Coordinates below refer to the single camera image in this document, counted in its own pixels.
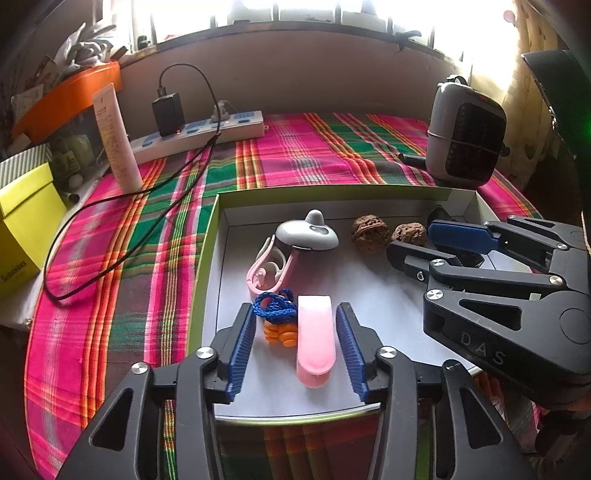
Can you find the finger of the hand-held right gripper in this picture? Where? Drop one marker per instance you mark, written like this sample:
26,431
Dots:
461,235
415,256

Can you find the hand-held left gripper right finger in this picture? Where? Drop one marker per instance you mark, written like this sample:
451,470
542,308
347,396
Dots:
351,350

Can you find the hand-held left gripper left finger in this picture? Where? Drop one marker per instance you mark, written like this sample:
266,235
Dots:
242,350

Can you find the brown walnut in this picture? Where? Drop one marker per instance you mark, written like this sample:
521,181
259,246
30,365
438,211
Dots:
369,233
408,235

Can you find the black rectangular device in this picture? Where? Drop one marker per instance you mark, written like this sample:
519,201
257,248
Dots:
441,215

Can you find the green and white cardboard box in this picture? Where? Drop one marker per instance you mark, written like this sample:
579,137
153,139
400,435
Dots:
397,314

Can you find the grey panda face toy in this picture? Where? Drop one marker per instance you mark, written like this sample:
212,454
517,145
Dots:
304,233

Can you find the pink and white carabiner clip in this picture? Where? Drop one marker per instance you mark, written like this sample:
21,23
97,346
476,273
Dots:
258,281

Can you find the small black stick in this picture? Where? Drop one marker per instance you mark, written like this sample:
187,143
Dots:
412,159

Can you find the yellow heart print curtain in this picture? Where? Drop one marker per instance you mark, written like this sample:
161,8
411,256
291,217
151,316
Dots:
519,152

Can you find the grey and black space heater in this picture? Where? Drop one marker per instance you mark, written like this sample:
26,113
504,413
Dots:
461,134

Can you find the plaid tablecloth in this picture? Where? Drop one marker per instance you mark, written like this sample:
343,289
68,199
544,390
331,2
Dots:
115,323

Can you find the black window latch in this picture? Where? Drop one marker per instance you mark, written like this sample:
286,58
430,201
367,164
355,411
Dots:
408,36

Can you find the white power strip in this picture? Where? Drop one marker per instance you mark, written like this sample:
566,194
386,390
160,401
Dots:
240,122

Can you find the white plug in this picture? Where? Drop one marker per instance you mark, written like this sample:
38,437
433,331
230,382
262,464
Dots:
222,110

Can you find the yellow cardboard box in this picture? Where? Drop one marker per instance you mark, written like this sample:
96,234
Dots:
27,230

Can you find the cream cosmetic tube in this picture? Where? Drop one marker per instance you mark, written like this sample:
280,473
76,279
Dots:
117,138

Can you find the clear plastic storage bin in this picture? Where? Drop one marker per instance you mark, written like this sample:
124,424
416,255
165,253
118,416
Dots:
78,147

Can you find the striped cardboard box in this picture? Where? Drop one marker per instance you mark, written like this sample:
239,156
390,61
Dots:
23,161

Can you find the orange tray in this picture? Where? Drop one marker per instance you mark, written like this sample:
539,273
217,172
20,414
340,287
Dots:
69,90

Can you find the white plastic bag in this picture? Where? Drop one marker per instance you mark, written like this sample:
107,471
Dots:
87,44

